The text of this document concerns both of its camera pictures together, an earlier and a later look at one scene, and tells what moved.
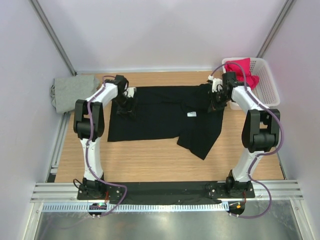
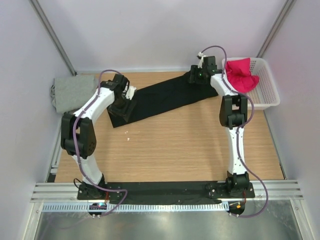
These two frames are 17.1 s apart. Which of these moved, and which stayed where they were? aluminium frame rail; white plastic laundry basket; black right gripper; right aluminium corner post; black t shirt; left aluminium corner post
Moved: black t shirt; black right gripper
Stayed: white plastic laundry basket; aluminium frame rail; right aluminium corner post; left aluminium corner post
